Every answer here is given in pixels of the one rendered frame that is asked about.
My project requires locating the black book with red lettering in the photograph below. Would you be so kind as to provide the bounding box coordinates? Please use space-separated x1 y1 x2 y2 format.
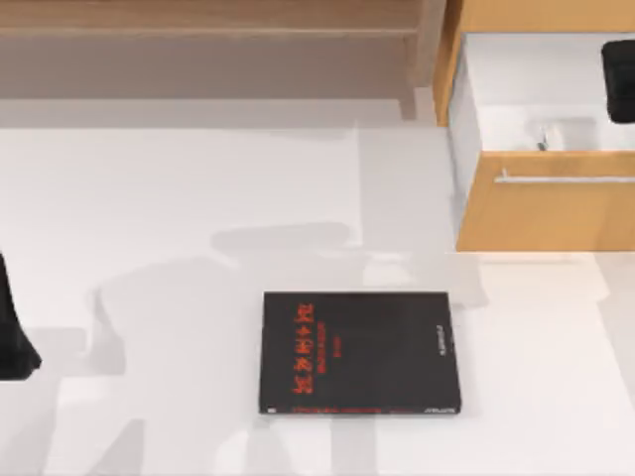
257 291 462 417

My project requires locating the wooden open shelf unit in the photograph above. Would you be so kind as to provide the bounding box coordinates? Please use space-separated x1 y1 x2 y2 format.
0 0 447 120

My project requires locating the wooden cabinet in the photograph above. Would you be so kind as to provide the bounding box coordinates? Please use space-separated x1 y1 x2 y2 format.
431 0 635 128

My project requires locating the pale wooden drawer front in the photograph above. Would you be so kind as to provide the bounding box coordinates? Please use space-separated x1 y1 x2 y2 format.
454 150 635 254

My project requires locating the open drawer with grey inside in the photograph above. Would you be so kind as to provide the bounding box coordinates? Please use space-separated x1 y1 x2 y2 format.
448 32 635 239

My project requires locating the black object in drawer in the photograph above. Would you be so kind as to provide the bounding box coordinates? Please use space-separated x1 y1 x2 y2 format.
600 39 635 125

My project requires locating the long metal drawer handle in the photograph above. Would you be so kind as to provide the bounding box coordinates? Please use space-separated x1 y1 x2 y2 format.
493 168 635 184

